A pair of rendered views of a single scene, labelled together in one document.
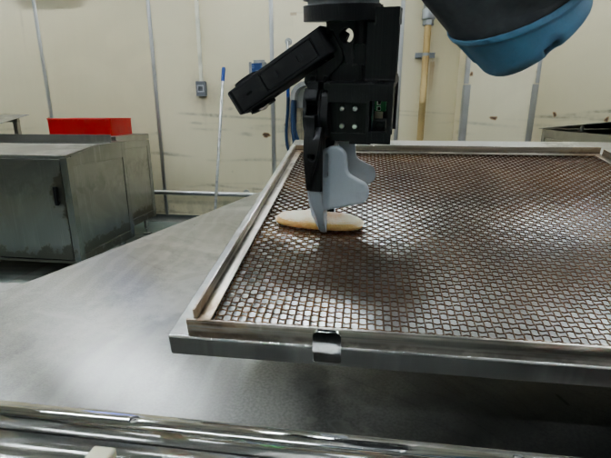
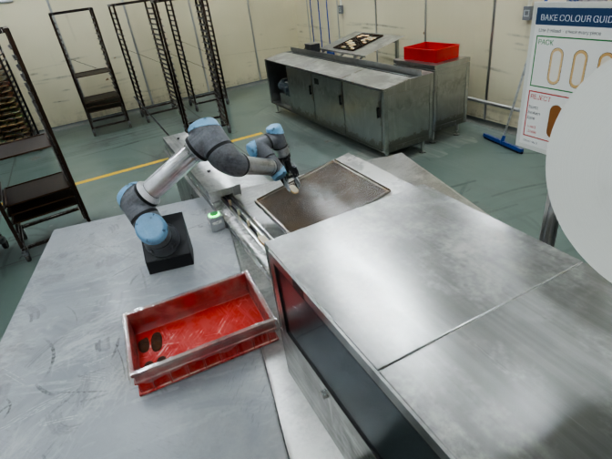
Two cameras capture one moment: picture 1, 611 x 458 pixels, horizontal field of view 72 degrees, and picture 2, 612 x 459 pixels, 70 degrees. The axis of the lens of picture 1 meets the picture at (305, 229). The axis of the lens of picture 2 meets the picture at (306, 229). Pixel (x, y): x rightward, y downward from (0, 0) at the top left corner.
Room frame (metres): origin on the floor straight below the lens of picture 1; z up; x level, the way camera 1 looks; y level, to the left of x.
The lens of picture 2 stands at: (-0.58, -1.79, 1.89)
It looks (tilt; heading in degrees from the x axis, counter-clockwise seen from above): 31 degrees down; 59
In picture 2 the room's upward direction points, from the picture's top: 8 degrees counter-clockwise
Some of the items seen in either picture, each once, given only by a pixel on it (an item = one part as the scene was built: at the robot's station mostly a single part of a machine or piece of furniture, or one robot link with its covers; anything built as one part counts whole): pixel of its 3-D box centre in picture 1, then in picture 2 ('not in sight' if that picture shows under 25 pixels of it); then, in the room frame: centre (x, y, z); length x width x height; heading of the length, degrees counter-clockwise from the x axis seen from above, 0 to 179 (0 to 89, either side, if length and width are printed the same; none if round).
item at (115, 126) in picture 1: (91, 126); (430, 51); (3.48, 1.72, 0.94); 0.51 x 0.36 x 0.13; 86
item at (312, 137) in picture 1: (317, 144); not in sight; (0.41, -0.01, 1.01); 0.05 x 0.02 x 0.09; 165
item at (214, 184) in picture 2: not in sight; (196, 161); (0.29, 0.92, 0.89); 1.25 x 0.18 x 0.09; 82
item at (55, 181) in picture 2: not in sight; (17, 148); (-0.65, 2.54, 0.89); 0.60 x 0.59 x 1.78; 178
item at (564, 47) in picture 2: not in sight; (571, 86); (0.79, -1.14, 1.50); 0.33 x 0.01 x 0.45; 81
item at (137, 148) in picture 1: (99, 187); (429, 96); (3.48, 1.72, 0.44); 0.70 x 0.55 x 0.87; 82
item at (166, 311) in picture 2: not in sight; (198, 326); (-0.33, -0.59, 0.88); 0.49 x 0.34 x 0.10; 169
